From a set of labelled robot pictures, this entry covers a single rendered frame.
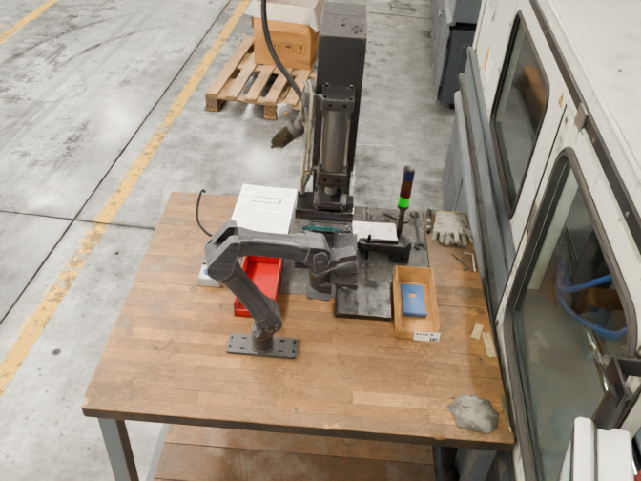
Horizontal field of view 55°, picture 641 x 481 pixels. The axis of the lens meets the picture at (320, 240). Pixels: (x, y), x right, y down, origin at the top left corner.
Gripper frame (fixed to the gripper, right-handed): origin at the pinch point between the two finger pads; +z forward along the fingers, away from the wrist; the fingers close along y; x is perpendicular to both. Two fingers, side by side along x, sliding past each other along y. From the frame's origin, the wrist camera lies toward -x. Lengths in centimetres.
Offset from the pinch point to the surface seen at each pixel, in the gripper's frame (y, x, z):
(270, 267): 14.3, 17.7, 19.1
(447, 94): 258, -74, 217
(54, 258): 57, 149, 139
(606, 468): -50, -47, -72
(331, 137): 37.9, 0.8, -23.4
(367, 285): 10.1, -14.4, 15.5
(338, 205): 26.8, -2.7, -4.7
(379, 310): 0.5, -18.3, 11.1
